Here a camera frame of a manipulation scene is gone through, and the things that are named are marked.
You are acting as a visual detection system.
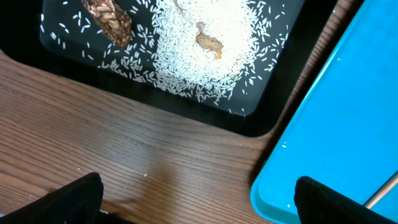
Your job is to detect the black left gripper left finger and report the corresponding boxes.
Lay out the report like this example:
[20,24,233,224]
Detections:
[0,172,104,224]

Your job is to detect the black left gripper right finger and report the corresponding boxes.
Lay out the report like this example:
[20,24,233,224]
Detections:
[294,176,397,224]

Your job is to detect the wooden chopstick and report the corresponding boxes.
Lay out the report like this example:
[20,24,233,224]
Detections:
[364,172,397,209]

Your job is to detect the brown food scrap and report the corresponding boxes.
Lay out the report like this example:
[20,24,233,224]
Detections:
[81,0,132,50]

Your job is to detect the teal serving tray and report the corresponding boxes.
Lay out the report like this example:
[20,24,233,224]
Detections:
[251,0,397,223]

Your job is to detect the black plastic tray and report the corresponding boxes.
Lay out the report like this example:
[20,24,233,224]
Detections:
[1,0,336,137]

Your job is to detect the cooked rice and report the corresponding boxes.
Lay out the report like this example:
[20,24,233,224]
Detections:
[39,0,292,114]

